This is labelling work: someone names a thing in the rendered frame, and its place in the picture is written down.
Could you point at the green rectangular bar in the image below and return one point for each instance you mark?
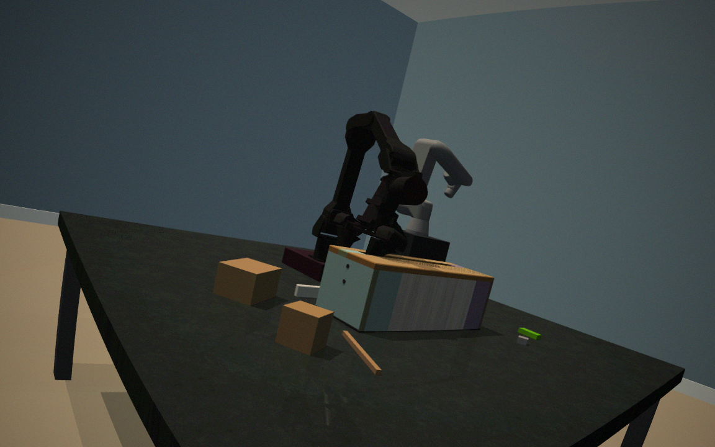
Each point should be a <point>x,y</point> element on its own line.
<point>529,333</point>

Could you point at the brown cardboard box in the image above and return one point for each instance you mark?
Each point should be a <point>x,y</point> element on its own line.
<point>304,327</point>

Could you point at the tan wooden stick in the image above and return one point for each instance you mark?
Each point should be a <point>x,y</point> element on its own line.
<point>360,351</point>

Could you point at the tan cardboard-coloured block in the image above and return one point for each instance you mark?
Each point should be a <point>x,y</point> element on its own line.
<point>246,281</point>

